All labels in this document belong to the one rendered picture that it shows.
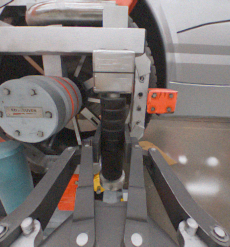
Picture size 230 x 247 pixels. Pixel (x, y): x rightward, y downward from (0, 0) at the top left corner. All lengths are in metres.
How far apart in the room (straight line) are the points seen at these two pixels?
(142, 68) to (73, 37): 0.23
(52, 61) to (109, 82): 0.28
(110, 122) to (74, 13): 0.14
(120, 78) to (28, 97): 0.18
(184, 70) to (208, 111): 0.23
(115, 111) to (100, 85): 0.04
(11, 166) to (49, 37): 0.33
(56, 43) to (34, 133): 0.18
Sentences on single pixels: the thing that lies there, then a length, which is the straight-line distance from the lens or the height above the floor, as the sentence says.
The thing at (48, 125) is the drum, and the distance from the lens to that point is 0.29.
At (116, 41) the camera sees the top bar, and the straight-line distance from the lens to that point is 0.20.
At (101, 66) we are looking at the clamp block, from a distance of 0.17.
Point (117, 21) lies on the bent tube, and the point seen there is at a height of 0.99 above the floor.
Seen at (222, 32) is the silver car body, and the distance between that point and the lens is 0.73.
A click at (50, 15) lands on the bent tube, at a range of 0.23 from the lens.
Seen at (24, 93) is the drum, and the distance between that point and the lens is 0.29.
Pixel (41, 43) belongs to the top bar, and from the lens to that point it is 0.22.
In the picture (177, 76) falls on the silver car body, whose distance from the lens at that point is 0.64.
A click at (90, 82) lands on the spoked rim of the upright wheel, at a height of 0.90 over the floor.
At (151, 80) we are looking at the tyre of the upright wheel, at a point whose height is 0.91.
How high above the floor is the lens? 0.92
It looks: 20 degrees down
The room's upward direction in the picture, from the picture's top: 1 degrees clockwise
